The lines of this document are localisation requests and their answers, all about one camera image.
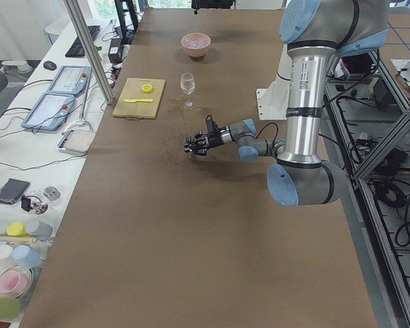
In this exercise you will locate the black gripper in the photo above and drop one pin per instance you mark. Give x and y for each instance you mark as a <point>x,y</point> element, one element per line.
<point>214,139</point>

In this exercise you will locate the steel cocktail jigger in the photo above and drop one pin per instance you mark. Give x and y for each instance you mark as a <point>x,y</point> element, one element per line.
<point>191,155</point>

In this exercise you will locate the clear wine glass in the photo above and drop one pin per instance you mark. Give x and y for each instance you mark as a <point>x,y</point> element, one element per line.
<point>187,85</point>

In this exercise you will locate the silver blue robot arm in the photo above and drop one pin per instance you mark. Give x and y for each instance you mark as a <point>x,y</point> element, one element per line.
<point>313,32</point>

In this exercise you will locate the pink bowl of ice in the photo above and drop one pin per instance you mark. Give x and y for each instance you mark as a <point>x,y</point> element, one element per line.
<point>196,45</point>

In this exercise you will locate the yellow plastic knife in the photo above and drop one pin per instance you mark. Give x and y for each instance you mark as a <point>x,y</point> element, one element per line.
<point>140,100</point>

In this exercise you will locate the bamboo cutting board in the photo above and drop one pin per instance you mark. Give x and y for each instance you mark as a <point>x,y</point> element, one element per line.
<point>132,90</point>

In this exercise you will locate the metal tray with white cloth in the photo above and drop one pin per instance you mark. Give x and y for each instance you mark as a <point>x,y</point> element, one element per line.
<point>76,142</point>

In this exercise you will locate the upper blue teach pendant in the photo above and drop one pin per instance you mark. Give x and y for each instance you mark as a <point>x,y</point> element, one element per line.
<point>70,80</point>

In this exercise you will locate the blue teach pendant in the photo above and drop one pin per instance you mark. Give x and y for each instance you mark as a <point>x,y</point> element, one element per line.
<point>49,113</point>
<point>70,80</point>

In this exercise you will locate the lower blue teach pendant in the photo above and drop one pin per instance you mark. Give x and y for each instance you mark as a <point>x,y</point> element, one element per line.
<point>49,113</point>

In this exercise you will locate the black computer mouse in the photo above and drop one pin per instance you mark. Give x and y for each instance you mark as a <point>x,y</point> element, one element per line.
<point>49,65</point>

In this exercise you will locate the dark grey folded cloth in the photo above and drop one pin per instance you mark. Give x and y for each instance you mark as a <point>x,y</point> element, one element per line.
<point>12,191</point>

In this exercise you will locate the rack of pastel cups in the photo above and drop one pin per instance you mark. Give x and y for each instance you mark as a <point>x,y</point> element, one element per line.
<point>25,245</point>

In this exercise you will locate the pink cup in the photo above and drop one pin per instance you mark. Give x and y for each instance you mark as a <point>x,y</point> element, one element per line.
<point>15,282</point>

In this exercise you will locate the green cup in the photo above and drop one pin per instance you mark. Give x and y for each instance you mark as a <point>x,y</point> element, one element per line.
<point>9,309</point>

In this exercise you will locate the aluminium frame post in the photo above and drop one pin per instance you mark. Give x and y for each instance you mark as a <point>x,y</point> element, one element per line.
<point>80,26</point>

